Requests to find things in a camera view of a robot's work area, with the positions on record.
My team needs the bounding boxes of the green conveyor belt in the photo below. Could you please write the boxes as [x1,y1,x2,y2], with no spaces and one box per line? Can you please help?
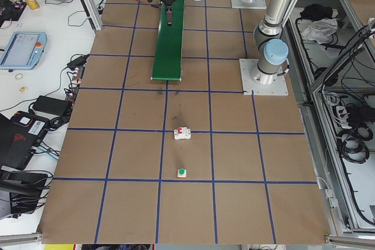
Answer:
[151,0,188,83]

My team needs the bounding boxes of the grey power strip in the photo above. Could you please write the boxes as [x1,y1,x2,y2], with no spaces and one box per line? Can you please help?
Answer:
[64,65,86,103]

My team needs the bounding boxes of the white circuit breaker red levers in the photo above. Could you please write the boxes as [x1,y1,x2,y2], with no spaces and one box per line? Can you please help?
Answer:
[173,126,193,142]

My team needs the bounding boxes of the black cloth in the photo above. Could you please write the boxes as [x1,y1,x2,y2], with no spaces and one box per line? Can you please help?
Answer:
[299,4,335,22]

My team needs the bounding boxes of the large black power brick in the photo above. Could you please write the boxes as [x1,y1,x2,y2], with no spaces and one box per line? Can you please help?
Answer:
[32,95,73,115]

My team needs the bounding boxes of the white cloth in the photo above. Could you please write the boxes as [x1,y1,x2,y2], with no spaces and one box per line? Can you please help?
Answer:
[301,18,339,44]

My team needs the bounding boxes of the blue-edged teach pendant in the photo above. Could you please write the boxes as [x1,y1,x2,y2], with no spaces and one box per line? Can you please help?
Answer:
[0,31,48,71]

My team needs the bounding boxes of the black electronics box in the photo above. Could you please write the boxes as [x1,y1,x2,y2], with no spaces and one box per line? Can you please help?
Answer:
[0,0,26,28]

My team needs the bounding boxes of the black device with red logo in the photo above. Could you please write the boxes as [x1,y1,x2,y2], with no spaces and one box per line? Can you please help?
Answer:
[0,110,53,171]

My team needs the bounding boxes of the white power strip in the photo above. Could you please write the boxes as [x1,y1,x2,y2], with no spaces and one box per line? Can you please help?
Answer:
[335,105,352,129]

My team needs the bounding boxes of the black box device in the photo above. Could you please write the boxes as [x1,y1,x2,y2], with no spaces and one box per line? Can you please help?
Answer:
[0,170,54,218]

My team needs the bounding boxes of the aluminium profile bar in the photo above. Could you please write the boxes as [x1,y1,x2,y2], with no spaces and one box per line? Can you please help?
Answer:
[323,233,375,247]
[0,231,44,245]

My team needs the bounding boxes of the red wire with black plug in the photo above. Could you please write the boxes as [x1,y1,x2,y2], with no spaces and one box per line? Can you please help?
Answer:
[130,0,161,9]

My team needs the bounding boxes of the aluminium profile post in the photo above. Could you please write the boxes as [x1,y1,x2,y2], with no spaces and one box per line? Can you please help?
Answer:
[66,0,103,32]

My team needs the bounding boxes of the white square base plate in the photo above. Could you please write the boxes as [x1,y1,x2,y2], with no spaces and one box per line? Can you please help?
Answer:
[239,57,290,98]
[230,0,268,9]

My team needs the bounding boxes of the black adapter with cable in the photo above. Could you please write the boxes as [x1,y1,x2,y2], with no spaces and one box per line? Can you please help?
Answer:
[66,54,90,69]

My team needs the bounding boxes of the V-shaped metal bar frame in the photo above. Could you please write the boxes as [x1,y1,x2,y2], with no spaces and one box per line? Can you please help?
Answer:
[285,0,375,235]

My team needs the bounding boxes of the coiled black cable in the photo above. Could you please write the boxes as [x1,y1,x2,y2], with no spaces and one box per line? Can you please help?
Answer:
[336,135,370,163]

